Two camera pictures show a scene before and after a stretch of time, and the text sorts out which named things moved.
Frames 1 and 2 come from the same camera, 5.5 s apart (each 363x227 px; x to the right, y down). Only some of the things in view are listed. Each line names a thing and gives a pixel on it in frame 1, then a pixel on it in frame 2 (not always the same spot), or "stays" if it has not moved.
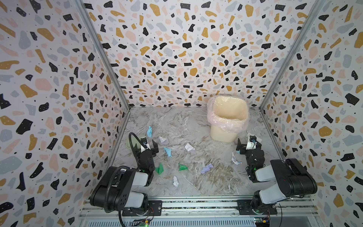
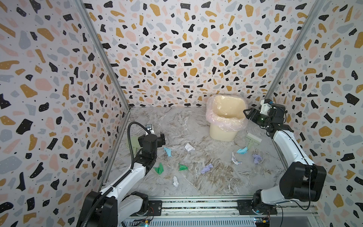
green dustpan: x=134 y=141 stays
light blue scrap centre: x=168 y=151 stays
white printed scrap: x=234 y=160 stays
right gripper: x=244 y=147 -> x=254 y=115
